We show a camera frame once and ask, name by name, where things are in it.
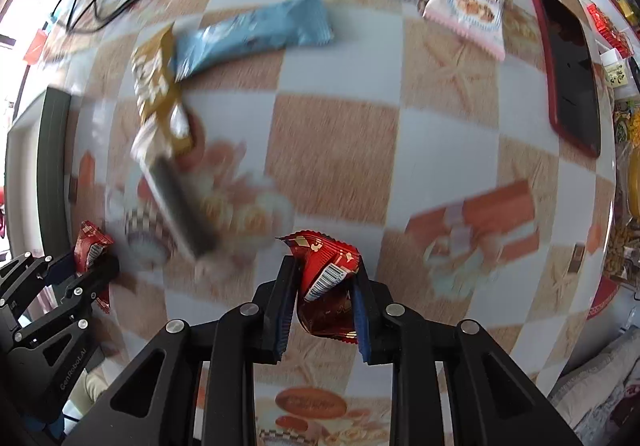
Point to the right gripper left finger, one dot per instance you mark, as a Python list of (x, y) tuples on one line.
[(194, 384)]

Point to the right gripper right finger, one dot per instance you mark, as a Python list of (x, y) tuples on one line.
[(459, 368)]

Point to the small red snack packet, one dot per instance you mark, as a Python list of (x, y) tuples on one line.
[(324, 302)]

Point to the gold brown snack bar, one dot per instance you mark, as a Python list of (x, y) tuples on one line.
[(158, 94)]

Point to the pink white cookie packet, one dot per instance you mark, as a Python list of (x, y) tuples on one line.
[(480, 21)]

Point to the light blue snack bar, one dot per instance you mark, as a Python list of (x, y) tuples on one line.
[(292, 23)]

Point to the white storage tray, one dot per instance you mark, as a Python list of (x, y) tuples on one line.
[(34, 174)]

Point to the red cased smartphone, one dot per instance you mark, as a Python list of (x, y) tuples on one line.
[(573, 101)]

